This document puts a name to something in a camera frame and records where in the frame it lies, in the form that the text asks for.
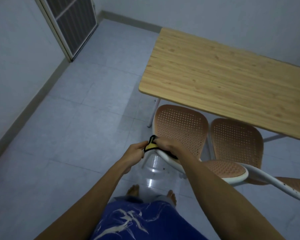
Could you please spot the person's right hand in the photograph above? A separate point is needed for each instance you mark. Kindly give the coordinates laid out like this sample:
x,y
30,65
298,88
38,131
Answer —
x,y
171,146

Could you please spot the person's left hand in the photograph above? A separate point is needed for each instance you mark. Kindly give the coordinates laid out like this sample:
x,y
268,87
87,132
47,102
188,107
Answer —
x,y
132,153

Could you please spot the person's right fingers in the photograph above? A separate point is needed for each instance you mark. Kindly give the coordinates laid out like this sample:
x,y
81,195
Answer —
x,y
159,143

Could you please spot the person's left thumb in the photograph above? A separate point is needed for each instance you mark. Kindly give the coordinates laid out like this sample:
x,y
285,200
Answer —
x,y
141,144

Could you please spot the person's left forearm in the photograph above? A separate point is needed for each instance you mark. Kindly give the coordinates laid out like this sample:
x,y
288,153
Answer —
x,y
95,197

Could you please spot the person's right forearm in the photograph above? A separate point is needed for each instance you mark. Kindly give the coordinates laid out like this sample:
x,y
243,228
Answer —
x,y
220,197

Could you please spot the person's left foot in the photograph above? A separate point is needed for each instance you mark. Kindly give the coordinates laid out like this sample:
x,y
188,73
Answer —
x,y
133,191

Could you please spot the person's foot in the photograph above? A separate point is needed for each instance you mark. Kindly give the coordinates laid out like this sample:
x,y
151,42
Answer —
x,y
133,191
171,197

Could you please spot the person's right foot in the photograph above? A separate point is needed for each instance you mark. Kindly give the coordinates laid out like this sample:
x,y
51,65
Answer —
x,y
171,197

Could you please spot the blue patterned shorts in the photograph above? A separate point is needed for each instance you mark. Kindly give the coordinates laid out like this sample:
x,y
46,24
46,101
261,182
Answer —
x,y
140,219

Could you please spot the wooden table with white legs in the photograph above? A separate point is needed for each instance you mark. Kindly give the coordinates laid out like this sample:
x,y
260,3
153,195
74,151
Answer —
x,y
215,72

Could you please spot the white door with grille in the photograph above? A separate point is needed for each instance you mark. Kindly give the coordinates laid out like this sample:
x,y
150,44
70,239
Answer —
x,y
72,24

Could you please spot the orange perforated chair white frame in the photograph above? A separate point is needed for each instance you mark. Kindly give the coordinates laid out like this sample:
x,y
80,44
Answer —
x,y
182,124
236,142

